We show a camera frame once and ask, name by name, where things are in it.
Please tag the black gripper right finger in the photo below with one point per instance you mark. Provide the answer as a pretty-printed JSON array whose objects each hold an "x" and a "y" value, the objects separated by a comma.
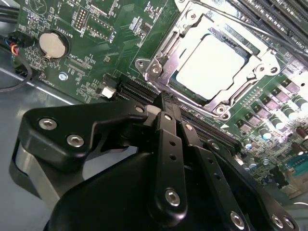
[{"x": 216, "y": 168}]

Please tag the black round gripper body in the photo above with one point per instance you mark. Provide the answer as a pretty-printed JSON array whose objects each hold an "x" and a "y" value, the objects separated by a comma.
[{"x": 108, "y": 197}]

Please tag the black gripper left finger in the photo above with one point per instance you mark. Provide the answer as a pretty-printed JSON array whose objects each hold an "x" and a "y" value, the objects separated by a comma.
[{"x": 72, "y": 120}]

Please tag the small square silver CPU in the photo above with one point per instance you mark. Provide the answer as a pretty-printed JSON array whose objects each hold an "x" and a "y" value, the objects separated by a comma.
[{"x": 209, "y": 65}]

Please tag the metal socket cover frame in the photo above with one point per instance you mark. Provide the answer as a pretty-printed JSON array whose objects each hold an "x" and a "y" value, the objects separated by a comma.
[{"x": 261, "y": 61}]

